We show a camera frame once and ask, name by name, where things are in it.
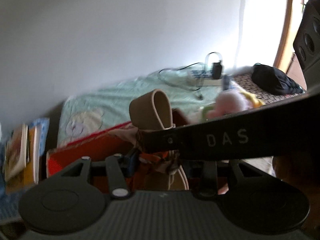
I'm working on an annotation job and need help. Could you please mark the red cardboard box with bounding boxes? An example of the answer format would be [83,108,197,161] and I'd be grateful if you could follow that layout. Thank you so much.
[46,107,190,193]

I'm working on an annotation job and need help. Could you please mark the black bag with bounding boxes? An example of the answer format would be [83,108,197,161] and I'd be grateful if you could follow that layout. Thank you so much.
[251,64,304,95]

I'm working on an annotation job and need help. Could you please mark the pink plush rabbit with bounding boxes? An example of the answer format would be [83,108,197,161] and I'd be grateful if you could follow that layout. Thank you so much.
[206,90,253,119]

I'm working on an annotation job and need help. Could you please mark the light patterned bed sheet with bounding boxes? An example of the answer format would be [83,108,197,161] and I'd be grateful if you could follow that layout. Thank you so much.
[57,69,222,147]

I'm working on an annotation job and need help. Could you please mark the black power adapter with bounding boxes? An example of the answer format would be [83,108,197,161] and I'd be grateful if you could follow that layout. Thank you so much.
[212,61,223,80]

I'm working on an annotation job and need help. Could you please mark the stack of books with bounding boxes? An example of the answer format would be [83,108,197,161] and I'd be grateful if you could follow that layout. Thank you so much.
[1,118,50,196]

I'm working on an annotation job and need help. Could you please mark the black cable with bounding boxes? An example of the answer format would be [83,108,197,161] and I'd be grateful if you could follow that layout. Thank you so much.
[157,51,223,100]

